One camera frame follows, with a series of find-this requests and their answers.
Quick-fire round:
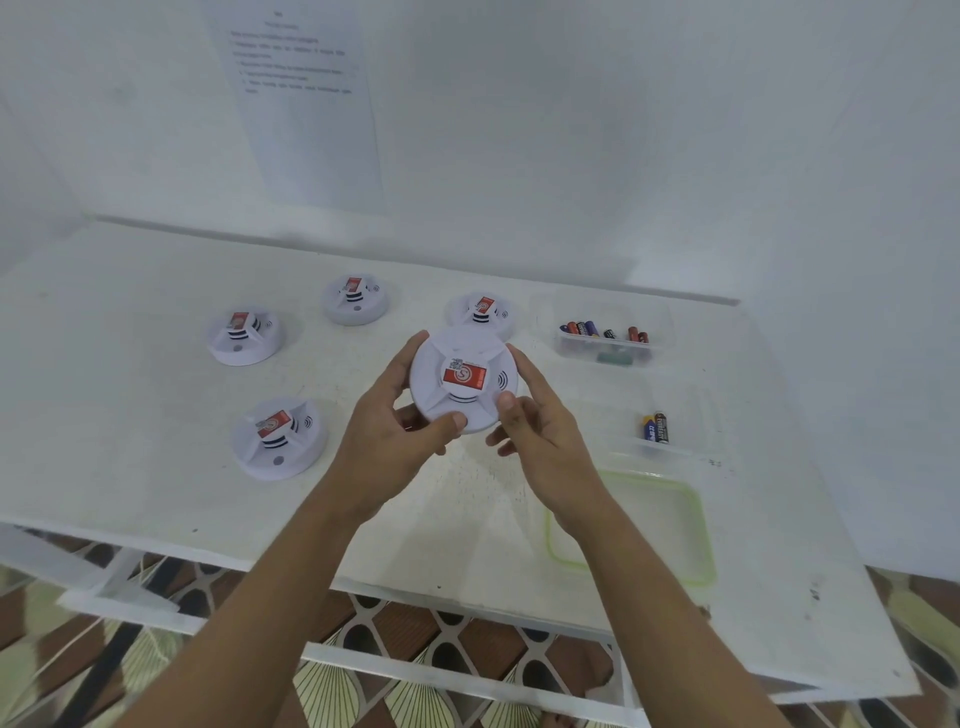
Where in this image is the person's right hand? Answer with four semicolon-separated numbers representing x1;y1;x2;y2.
485;343;624;538

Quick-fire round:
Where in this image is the person's left hand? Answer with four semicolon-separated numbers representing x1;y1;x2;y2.
322;329;470;523

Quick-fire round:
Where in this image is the white round smoke detector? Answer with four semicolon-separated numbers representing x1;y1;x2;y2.
408;323;520;436
206;307;285;367
322;273;391;328
444;290;519;343
230;397;329;483

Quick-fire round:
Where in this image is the large green-rimmed clear lid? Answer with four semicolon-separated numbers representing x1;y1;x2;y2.
545;468;718;588

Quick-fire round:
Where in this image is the row of batteries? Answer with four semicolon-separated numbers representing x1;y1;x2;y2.
558;320;651;345

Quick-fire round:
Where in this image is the large clear plastic container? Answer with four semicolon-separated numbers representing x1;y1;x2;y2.
592;374;721;463

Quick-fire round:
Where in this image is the clear battery container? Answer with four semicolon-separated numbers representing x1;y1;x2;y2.
528;293;676;369

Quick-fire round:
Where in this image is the person's right forearm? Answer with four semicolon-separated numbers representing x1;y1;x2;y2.
577;502;793;728

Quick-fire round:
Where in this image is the person's left forearm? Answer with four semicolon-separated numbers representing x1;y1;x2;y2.
112;479;369;728

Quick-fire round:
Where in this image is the printed white paper sheet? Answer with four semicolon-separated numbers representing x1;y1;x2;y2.
198;0;388;215

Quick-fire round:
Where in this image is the white metal table frame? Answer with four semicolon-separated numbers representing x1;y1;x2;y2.
0;521;924;728

